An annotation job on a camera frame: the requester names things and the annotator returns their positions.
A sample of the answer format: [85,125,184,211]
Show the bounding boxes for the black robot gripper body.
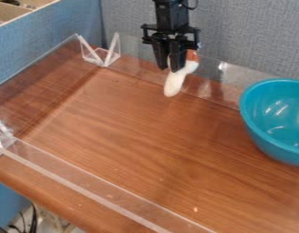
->
[141,0,198,50]

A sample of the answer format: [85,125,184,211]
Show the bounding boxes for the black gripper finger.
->
[169,42,185,72]
[152,41,169,70]

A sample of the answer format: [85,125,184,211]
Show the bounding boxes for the white plush mushroom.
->
[164,49,200,97]

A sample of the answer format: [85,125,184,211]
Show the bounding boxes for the blue plastic bowl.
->
[239,78,299,166]

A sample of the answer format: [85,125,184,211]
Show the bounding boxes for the clear acrylic back barrier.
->
[109,33,275,109]

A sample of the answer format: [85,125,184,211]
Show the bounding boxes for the clear acrylic barrier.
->
[109,33,275,109]
[0,138,215,233]

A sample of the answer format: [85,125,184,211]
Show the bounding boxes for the wooden shelf unit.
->
[0,0,59,27]

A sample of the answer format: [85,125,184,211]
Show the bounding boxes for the clear acrylic front barrier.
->
[0,138,215,233]

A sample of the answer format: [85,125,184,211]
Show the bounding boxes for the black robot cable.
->
[180,0,198,11]

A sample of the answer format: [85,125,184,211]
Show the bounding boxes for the clear acrylic corner bracket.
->
[75,33,120,67]

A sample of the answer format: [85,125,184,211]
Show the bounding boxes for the clear acrylic left bracket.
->
[0,120,14,148]

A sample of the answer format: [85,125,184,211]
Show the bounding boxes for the black floor cables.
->
[0,203,39,233]

